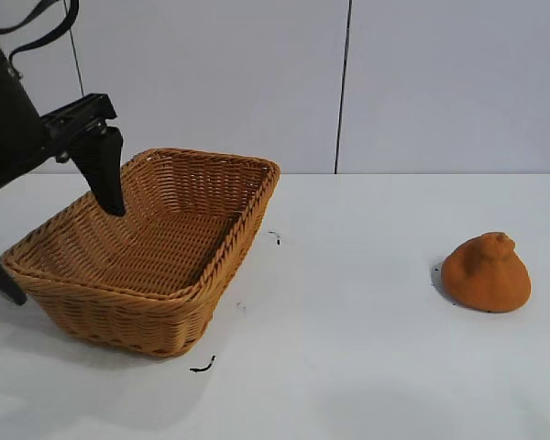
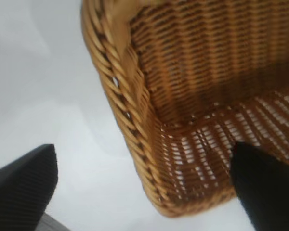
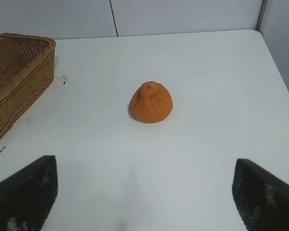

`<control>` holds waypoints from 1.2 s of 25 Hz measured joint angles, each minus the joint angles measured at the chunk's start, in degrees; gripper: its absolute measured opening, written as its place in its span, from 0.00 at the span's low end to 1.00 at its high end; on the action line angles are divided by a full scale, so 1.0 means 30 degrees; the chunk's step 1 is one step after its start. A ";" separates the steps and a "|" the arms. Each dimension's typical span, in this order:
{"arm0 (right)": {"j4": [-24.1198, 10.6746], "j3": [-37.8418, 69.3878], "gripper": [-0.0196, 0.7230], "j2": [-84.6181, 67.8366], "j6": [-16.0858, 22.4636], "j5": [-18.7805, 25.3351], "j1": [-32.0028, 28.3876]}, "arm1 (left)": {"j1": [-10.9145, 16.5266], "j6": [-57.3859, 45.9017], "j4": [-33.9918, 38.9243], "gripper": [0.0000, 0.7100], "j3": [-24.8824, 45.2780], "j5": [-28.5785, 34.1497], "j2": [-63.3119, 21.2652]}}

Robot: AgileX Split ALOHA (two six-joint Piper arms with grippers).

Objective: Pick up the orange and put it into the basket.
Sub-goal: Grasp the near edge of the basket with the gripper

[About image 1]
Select brown woven wicker basket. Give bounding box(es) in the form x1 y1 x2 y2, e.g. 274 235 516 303
0 147 281 359

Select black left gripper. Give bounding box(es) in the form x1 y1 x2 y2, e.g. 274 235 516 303
0 16 127 217

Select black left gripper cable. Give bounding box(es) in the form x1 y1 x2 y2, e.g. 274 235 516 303
0 0 47 34
7 0 81 70

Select knobbed orange fruit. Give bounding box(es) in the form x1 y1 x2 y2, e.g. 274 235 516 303
441 231 532 314

